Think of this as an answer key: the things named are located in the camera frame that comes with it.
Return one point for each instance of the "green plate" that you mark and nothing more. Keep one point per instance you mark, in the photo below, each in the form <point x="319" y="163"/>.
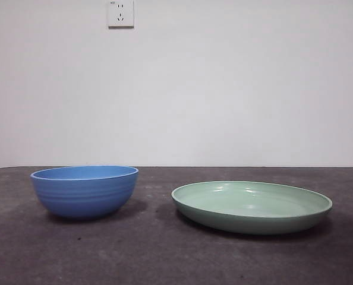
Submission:
<point x="250" y="218"/>

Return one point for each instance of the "blue bowl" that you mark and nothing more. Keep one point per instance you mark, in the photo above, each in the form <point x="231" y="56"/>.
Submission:
<point x="84" y="196"/>

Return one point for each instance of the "white wall socket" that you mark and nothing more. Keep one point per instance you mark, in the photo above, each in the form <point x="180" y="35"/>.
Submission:
<point x="120" y="15"/>

